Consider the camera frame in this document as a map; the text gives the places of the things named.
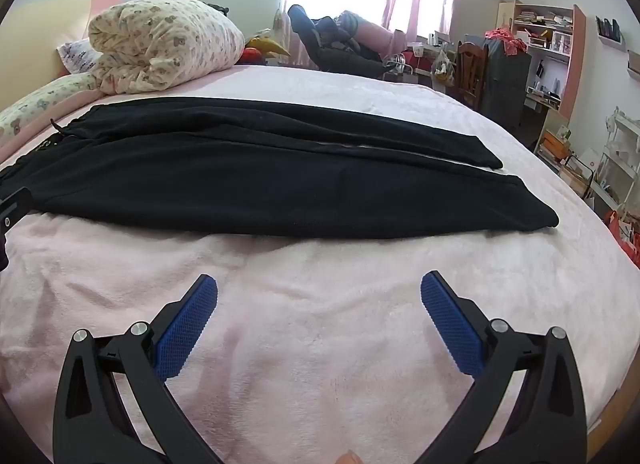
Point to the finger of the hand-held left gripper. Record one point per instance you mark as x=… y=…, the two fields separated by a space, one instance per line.
x=12 y=214

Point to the wooden chair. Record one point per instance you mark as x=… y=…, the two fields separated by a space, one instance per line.
x=470 y=73

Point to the red bag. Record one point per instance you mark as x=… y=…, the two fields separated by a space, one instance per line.
x=627 y=239

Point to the person's right hand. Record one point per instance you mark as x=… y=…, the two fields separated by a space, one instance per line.
x=348 y=458

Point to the bear print pillow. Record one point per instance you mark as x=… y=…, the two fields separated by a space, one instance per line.
x=35 y=98

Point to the yellow and pink headboard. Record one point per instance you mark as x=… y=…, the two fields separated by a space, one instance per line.
x=40 y=33

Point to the rolled floral duvet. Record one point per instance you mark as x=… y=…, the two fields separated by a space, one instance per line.
x=165 y=38

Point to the clear plastic bag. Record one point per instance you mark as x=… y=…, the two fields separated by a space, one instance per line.
x=442 y=68

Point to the pink fleece blanket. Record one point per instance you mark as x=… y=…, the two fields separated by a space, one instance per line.
x=310 y=344

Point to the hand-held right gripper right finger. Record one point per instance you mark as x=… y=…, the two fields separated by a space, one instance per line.
x=450 y=324

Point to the pink and white bookshelf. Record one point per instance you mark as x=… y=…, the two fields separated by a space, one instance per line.
x=572 y=68

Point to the white metal rack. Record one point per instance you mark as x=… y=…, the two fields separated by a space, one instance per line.
x=622 y=153

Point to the yellow plush toy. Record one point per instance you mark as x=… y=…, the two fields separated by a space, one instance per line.
x=270 y=46

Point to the pile of dark clothes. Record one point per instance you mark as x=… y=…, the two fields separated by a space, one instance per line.
x=320 y=43

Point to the orange boxes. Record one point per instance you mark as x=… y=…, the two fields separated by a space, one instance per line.
x=552 y=146

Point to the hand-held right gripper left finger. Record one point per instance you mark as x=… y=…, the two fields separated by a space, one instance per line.
x=187 y=329

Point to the dark fabric wardrobe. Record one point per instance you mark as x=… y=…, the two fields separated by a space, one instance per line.
x=505 y=88

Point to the white wall shelf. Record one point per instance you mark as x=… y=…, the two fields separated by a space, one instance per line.
x=610 y=36
x=634 y=66

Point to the red cloth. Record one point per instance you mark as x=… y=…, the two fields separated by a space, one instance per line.
x=507 y=39

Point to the purple print pillow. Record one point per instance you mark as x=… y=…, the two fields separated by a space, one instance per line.
x=75 y=56

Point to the black pants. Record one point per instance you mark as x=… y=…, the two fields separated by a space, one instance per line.
x=250 y=183

